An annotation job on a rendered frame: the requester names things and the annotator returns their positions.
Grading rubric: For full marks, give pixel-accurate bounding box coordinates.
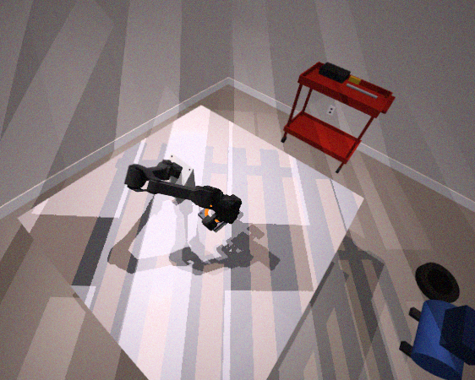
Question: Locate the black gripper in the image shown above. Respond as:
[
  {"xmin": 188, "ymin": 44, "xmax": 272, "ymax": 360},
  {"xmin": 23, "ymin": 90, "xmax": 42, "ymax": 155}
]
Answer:
[{"xmin": 201, "ymin": 194, "xmax": 242, "ymax": 231}]

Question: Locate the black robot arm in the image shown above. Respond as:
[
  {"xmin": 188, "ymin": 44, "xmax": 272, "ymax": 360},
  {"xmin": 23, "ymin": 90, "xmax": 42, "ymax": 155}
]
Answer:
[{"xmin": 125, "ymin": 159, "xmax": 241, "ymax": 224}]

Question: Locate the orange round plate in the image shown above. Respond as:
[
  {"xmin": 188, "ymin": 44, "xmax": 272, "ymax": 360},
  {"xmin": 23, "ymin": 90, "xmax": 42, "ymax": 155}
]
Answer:
[{"xmin": 205, "ymin": 209, "xmax": 219, "ymax": 223}]

